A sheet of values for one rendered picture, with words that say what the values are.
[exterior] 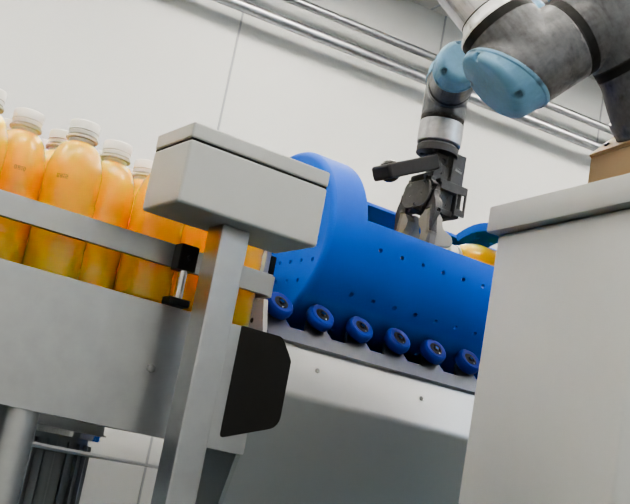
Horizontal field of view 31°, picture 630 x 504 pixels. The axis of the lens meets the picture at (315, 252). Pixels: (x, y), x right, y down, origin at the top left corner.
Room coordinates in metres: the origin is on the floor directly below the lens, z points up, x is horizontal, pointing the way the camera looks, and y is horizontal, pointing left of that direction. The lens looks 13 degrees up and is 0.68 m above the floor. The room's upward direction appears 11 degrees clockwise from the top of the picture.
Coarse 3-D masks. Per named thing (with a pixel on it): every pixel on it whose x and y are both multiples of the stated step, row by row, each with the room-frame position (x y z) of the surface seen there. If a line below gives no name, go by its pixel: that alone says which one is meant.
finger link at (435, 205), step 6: (432, 192) 1.76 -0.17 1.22; (438, 192) 1.76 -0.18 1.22; (432, 198) 1.76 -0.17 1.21; (438, 198) 1.76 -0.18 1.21; (426, 204) 1.77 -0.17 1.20; (432, 204) 1.76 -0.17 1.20; (438, 204) 1.76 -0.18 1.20; (432, 210) 1.76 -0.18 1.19; (438, 210) 1.76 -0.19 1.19; (432, 216) 1.76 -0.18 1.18; (432, 222) 1.76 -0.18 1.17; (432, 228) 1.76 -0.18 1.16
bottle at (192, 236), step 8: (184, 232) 1.47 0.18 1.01; (192, 232) 1.48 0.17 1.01; (200, 232) 1.48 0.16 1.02; (184, 240) 1.47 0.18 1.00; (192, 240) 1.48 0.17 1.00; (200, 240) 1.48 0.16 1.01; (200, 248) 1.48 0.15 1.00; (176, 272) 1.47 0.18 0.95; (176, 280) 1.47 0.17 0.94; (192, 280) 1.48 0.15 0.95; (192, 288) 1.49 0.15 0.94; (184, 296) 1.48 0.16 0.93; (192, 296) 1.49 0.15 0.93; (192, 304) 1.49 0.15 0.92
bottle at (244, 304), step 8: (248, 248) 1.48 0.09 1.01; (256, 248) 1.49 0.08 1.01; (248, 256) 1.48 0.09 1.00; (256, 256) 1.49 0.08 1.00; (248, 264) 1.48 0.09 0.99; (256, 264) 1.49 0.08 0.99; (240, 296) 1.48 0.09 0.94; (248, 296) 1.49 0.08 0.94; (240, 304) 1.48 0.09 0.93; (248, 304) 1.49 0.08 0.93; (240, 312) 1.48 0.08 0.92; (248, 312) 1.50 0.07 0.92; (232, 320) 1.48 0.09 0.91; (240, 320) 1.49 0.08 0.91; (248, 320) 1.50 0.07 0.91
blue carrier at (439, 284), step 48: (336, 192) 1.63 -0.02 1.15; (336, 240) 1.62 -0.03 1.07; (384, 240) 1.67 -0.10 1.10; (480, 240) 1.99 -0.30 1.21; (288, 288) 1.69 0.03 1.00; (336, 288) 1.66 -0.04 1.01; (384, 288) 1.69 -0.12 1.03; (432, 288) 1.73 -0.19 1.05; (480, 288) 1.78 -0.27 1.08; (336, 336) 1.76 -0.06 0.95; (432, 336) 1.79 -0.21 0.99; (480, 336) 1.82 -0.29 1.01
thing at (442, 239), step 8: (424, 216) 1.77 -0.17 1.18; (440, 216) 1.79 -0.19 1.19; (424, 224) 1.77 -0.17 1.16; (440, 224) 1.79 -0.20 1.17; (424, 232) 1.77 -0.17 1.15; (432, 232) 1.76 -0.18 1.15; (440, 232) 1.78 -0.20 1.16; (424, 240) 1.76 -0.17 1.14; (432, 240) 1.76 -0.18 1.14; (440, 240) 1.78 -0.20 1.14; (448, 240) 1.79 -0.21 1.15
